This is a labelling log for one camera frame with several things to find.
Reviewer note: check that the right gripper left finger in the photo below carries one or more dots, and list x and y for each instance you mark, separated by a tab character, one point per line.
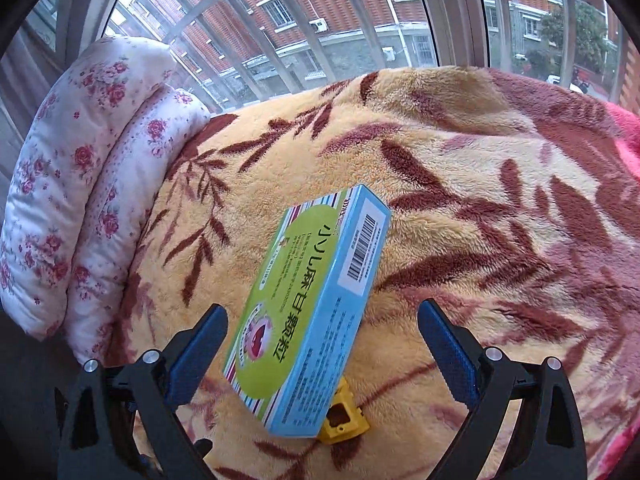
121	422

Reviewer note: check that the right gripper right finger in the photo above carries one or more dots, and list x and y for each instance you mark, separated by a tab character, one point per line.
547	441

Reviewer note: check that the green medicine box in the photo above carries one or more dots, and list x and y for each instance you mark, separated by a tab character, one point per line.
304	309

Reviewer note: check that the yellow toy block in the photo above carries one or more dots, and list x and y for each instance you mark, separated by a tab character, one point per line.
345	420

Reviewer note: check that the floral plush bed blanket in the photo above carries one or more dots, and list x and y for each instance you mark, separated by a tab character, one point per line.
515	205

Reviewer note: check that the rolled floral white quilt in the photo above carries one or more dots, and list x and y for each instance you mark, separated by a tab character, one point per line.
84	185

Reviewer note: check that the metal window frame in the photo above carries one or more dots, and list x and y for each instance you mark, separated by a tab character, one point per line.
233	53

